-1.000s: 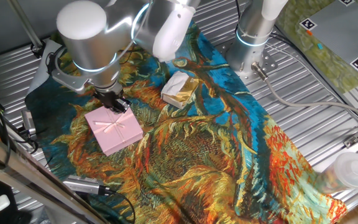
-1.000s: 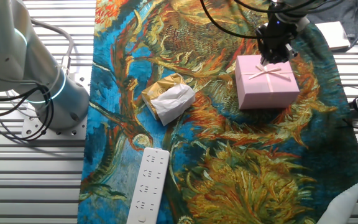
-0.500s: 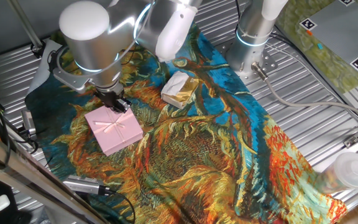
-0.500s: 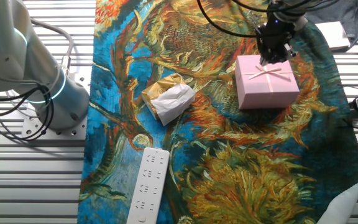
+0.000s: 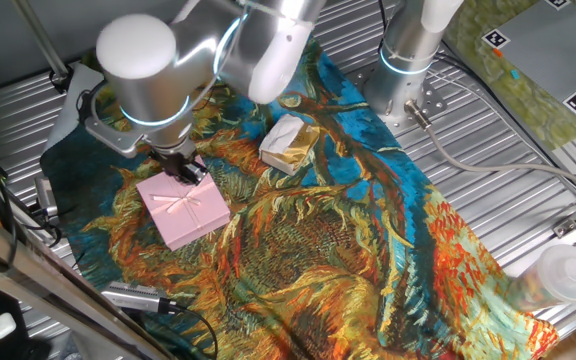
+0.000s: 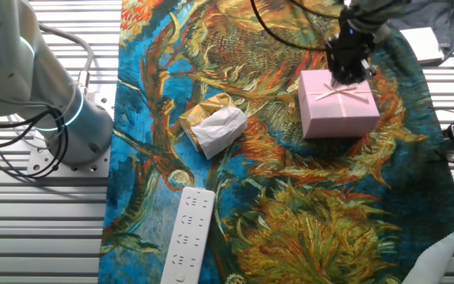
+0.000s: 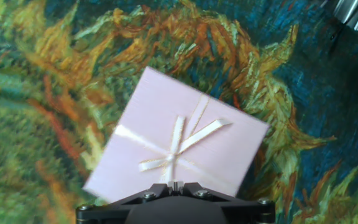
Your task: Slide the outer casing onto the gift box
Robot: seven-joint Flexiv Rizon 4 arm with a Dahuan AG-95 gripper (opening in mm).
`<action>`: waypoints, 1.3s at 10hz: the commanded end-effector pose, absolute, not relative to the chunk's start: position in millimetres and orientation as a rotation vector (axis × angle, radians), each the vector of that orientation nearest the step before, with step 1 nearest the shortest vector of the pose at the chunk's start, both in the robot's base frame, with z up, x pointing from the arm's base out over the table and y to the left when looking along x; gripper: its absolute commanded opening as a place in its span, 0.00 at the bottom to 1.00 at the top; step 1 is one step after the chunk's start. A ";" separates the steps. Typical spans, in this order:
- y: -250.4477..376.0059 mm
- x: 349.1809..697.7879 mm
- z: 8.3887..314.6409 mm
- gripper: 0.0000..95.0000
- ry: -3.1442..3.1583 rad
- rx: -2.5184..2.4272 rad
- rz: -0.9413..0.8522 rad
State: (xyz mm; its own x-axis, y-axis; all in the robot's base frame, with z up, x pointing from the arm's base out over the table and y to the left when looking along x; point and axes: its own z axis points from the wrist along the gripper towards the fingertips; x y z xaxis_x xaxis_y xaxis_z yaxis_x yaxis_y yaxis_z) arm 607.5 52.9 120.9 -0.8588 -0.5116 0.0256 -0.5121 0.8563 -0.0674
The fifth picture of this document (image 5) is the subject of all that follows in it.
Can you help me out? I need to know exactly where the white earbuds case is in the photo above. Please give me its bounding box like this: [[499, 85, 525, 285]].
[[0, 312, 18, 341]]

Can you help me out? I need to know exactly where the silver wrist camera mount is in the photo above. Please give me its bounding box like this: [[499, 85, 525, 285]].
[[76, 82, 144, 159]]

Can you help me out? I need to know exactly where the grey studded baseplate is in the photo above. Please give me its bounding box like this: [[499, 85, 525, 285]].
[[481, 0, 576, 119]]

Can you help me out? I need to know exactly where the pink ribboned casing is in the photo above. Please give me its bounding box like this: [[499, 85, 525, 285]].
[[135, 169, 232, 252]]

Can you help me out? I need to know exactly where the silver camera with fins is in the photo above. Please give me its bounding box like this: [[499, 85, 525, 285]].
[[100, 280, 179, 315]]

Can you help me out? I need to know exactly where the small silver box camera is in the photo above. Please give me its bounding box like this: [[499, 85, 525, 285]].
[[34, 177, 60, 219]]

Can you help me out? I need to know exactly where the gold box with white paper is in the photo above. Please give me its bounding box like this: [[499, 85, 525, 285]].
[[258, 113, 321, 177]]

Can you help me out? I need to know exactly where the metal pole with clamp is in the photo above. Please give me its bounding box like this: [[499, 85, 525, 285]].
[[10, 0, 74, 95]]

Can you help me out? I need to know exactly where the grey cloth pad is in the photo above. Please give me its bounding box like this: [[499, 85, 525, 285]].
[[42, 63, 105, 154]]

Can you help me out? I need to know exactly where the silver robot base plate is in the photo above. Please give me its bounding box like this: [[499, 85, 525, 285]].
[[346, 64, 449, 137]]

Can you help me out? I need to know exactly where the black cable at box camera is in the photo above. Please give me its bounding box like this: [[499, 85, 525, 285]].
[[15, 202, 65, 249]]

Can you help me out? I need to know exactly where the sunflower painting cloth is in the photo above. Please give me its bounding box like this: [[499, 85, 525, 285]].
[[40, 0, 561, 360]]

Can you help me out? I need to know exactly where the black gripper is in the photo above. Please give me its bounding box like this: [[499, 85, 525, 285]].
[[150, 147, 210, 187]]

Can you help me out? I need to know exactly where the clear plastic lidded cup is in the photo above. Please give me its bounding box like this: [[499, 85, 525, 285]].
[[505, 243, 576, 314]]

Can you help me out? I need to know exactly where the green patterned mat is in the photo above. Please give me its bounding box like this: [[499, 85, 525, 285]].
[[442, 0, 576, 152]]

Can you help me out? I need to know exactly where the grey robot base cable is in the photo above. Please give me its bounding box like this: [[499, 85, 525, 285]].
[[403, 99, 576, 199]]

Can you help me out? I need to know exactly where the aluminium frame bar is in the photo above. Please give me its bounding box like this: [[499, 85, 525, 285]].
[[0, 199, 174, 360]]

